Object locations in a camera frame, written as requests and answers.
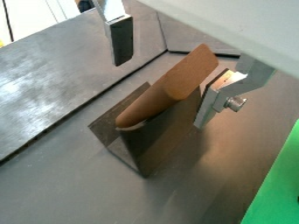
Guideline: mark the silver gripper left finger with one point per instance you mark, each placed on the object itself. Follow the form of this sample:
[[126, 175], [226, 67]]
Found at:
[[119, 29]]

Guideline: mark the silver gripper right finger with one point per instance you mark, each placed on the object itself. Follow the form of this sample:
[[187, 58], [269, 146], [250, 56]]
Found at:
[[222, 92]]

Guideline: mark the green fixture base block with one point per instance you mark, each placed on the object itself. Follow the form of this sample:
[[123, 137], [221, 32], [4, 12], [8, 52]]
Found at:
[[275, 205]]

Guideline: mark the black curved cradle stand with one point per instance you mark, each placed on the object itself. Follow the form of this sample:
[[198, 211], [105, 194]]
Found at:
[[142, 146]]

